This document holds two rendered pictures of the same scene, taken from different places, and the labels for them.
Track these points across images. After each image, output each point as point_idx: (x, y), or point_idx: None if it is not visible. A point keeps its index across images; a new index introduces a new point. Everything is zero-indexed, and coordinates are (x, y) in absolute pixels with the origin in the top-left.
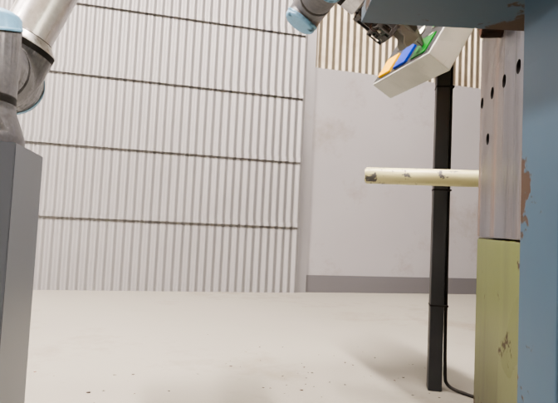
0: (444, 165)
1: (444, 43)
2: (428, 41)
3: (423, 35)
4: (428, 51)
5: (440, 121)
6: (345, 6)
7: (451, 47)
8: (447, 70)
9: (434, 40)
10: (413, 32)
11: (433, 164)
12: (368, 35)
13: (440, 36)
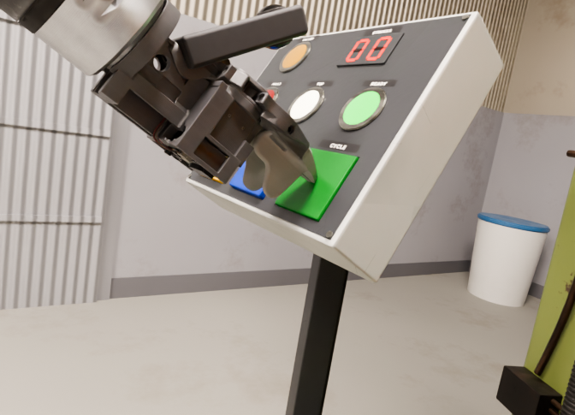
0: (314, 406)
1: (377, 211)
2: (330, 186)
3: (316, 129)
4: (330, 239)
5: (319, 316)
6: (49, 44)
7: (390, 221)
8: (371, 281)
9: (352, 199)
10: (293, 158)
11: (293, 395)
12: (153, 141)
13: (370, 191)
